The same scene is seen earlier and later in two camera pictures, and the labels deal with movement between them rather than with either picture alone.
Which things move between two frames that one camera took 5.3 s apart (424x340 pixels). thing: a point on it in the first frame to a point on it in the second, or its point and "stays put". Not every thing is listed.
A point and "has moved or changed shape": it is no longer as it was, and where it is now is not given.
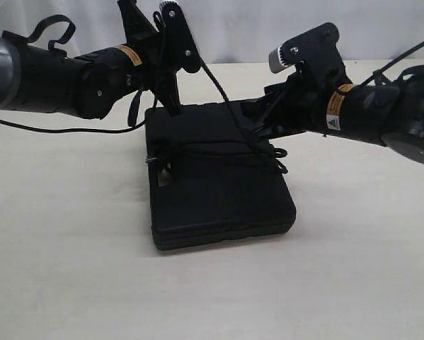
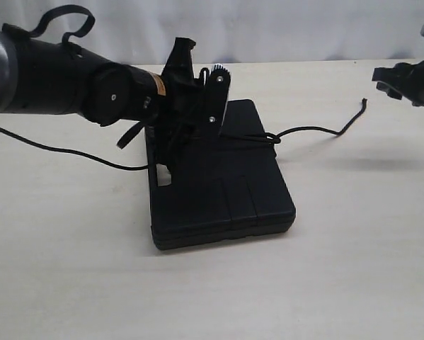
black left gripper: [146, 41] to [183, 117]
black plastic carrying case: [212, 177] stays put
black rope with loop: [275, 154] has moved or changed shape
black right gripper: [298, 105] to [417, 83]
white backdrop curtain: [232, 30] stays put
